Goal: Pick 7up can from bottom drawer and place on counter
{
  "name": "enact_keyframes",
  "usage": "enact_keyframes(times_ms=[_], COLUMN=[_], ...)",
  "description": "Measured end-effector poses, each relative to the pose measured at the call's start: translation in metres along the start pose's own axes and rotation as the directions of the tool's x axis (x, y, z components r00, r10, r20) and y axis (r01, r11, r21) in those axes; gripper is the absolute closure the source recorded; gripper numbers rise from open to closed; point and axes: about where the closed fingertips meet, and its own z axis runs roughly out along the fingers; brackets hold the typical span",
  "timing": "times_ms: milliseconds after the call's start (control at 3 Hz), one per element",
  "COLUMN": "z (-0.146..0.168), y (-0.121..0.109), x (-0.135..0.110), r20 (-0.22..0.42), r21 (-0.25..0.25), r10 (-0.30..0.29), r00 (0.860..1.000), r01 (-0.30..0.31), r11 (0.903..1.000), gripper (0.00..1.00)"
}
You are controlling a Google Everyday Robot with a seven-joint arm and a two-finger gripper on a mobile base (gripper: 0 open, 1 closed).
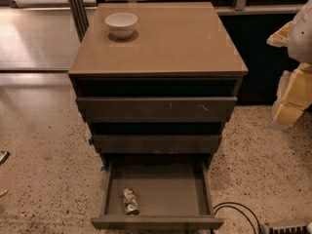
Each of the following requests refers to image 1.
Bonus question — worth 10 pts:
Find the top drawer front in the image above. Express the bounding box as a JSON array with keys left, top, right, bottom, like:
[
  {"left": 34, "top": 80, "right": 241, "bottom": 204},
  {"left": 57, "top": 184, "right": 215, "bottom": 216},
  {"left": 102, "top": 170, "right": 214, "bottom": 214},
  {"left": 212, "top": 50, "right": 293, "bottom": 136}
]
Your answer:
[{"left": 76, "top": 97, "right": 237, "bottom": 123}]

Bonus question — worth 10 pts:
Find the middle drawer front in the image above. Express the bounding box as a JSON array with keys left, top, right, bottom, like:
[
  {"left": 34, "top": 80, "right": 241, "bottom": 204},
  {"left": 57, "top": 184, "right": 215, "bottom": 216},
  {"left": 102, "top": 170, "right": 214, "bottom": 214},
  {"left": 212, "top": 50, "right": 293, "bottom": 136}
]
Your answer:
[{"left": 93, "top": 135, "right": 221, "bottom": 154}]

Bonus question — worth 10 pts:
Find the grey power strip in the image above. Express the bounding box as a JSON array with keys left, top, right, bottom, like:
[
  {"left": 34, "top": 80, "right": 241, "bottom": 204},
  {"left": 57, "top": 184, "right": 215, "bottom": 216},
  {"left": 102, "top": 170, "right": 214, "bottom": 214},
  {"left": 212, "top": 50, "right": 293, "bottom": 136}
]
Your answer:
[{"left": 260, "top": 223, "right": 311, "bottom": 234}]

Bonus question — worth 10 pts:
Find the brown drawer cabinet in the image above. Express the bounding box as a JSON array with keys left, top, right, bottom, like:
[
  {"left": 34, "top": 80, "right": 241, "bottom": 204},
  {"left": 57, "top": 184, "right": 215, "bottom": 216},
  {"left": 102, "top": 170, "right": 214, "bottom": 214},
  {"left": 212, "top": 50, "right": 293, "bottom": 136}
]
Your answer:
[{"left": 68, "top": 2, "right": 248, "bottom": 164}]

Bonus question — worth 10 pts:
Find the open bottom drawer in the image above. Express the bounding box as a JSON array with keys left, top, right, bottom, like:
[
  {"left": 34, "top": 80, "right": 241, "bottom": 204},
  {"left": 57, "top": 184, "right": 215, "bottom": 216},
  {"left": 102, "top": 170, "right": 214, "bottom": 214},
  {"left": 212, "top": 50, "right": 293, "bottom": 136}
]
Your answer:
[{"left": 91, "top": 154, "right": 223, "bottom": 230}]

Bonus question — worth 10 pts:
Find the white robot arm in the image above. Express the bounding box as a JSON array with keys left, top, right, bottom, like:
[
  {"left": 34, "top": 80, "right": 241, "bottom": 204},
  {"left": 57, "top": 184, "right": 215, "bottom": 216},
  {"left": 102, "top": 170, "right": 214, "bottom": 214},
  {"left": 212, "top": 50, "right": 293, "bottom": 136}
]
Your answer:
[{"left": 266, "top": 0, "right": 312, "bottom": 130}]

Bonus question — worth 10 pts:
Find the black floor cable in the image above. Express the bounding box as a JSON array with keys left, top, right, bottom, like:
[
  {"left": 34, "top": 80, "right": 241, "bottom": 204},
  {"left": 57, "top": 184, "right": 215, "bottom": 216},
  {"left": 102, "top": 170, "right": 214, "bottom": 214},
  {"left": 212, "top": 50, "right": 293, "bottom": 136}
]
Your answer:
[{"left": 212, "top": 201, "right": 262, "bottom": 234}]

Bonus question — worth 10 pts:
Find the yellow object at left edge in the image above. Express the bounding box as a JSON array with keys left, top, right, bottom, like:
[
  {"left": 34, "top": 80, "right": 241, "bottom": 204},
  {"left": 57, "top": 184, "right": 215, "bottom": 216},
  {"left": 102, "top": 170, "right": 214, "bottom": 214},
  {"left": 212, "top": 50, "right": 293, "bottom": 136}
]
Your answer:
[{"left": 0, "top": 189, "right": 9, "bottom": 198}]

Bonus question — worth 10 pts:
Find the white ceramic bowl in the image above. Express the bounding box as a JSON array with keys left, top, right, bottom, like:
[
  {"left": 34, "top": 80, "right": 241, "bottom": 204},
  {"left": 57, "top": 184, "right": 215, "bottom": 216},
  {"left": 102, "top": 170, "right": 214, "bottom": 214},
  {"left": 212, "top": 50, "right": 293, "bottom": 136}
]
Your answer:
[{"left": 104, "top": 13, "right": 137, "bottom": 39}]

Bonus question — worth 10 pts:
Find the dark object at left edge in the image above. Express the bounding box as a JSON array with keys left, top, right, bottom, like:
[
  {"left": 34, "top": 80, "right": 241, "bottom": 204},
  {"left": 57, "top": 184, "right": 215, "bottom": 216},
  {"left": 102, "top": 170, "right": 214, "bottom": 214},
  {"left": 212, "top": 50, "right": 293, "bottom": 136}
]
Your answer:
[{"left": 0, "top": 150, "right": 10, "bottom": 165}]

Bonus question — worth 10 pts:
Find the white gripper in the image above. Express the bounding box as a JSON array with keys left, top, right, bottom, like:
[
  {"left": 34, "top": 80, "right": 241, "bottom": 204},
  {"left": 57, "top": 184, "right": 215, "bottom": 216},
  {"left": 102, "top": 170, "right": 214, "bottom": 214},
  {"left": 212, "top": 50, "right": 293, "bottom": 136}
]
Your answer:
[{"left": 272, "top": 63, "right": 312, "bottom": 126}]

